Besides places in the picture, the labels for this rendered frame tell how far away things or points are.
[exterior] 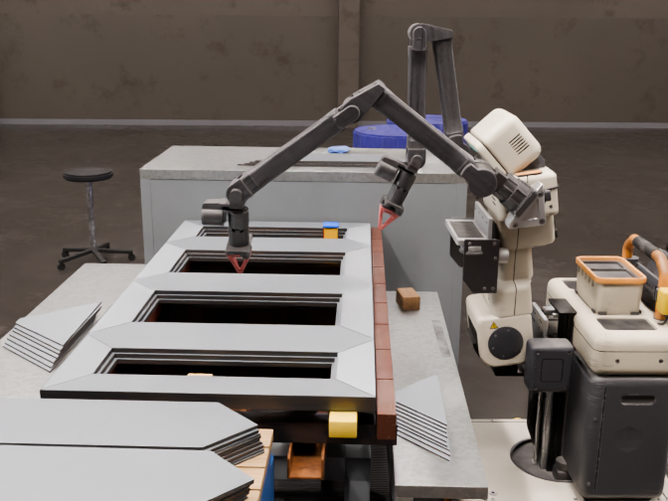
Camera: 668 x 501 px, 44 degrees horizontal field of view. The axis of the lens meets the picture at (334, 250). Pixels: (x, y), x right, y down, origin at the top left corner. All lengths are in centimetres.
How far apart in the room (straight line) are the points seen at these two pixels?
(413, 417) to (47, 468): 88
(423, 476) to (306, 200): 168
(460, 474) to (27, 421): 92
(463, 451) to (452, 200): 154
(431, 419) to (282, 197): 153
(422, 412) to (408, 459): 17
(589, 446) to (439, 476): 74
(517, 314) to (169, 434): 117
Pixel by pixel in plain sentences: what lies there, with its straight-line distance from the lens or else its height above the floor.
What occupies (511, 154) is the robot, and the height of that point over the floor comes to 128.
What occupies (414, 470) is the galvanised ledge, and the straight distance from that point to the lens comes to 192.
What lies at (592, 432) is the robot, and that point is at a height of 52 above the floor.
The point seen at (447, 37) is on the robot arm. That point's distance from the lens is 259.
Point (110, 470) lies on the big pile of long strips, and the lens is 162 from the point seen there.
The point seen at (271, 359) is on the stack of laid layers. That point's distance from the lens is 208.
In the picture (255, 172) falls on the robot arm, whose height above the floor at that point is 124.
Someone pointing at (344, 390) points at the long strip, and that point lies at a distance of 188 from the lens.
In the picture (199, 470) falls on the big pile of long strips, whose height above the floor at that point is 85.
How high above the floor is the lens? 166
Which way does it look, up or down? 16 degrees down
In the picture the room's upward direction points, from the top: straight up
